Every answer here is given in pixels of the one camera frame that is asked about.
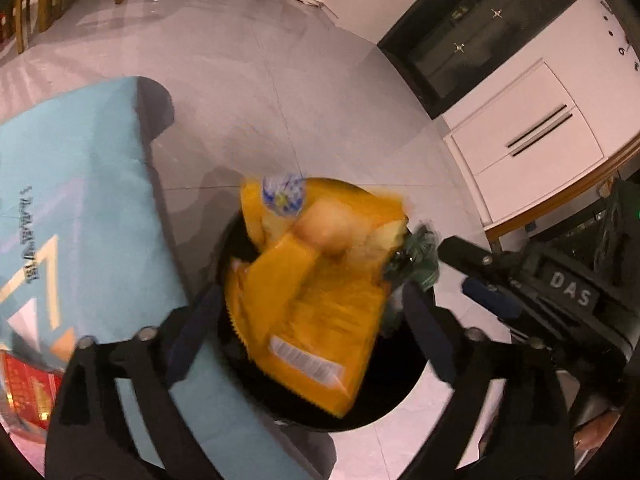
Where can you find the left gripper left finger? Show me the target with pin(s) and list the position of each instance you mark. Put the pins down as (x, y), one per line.
(114, 417)

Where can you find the black glass cabinet door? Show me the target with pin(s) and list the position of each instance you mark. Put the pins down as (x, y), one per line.
(445, 48)

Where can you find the dark green snack wrapper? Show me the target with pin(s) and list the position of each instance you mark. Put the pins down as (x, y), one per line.
(415, 260)

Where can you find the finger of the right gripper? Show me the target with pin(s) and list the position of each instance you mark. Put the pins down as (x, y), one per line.
(475, 261)
(491, 299)

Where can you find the yellow chip bag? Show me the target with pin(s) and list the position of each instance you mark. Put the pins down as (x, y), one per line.
(308, 307)

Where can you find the red packet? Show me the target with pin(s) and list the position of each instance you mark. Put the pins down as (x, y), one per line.
(28, 395)

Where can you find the white drawer cabinet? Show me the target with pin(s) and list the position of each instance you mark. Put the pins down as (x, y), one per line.
(556, 118)

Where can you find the blue patterned rug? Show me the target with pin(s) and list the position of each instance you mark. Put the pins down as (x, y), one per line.
(86, 251)

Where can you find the right hand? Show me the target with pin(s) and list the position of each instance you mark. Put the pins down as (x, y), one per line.
(592, 434)

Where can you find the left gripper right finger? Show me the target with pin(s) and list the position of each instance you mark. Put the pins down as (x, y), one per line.
(506, 417)

